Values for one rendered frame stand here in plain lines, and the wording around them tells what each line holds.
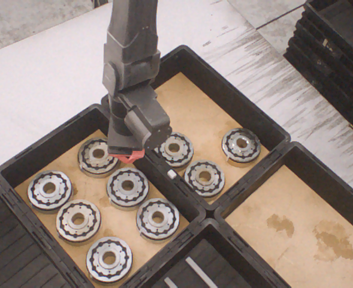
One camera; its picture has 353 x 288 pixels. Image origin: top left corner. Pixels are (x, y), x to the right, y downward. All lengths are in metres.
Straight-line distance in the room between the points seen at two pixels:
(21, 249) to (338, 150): 0.94
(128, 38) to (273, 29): 2.09
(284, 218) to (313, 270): 0.14
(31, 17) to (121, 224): 1.77
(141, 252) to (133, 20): 0.61
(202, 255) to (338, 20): 1.35
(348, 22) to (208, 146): 1.12
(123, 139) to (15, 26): 1.89
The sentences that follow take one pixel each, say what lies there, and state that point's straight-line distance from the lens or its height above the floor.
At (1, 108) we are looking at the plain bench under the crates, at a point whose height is 0.70.
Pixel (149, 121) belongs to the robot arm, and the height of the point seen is 1.28.
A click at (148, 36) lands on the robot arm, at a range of 0.66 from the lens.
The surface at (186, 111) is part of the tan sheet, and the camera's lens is 1.25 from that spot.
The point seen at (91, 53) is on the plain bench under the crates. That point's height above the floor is 0.70.
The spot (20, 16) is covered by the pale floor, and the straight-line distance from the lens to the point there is 2.70.
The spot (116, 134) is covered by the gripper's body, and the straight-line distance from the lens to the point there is 0.83.
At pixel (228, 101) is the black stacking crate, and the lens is 1.23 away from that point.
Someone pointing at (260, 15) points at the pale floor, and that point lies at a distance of 2.75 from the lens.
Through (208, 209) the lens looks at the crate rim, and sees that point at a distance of 1.02.
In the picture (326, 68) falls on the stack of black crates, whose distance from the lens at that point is 2.04.
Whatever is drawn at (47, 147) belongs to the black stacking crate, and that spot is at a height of 0.90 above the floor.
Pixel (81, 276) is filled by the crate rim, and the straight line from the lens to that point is 0.99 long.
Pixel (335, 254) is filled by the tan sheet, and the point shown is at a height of 0.83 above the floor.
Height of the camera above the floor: 1.87
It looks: 61 degrees down
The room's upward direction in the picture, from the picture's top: 9 degrees clockwise
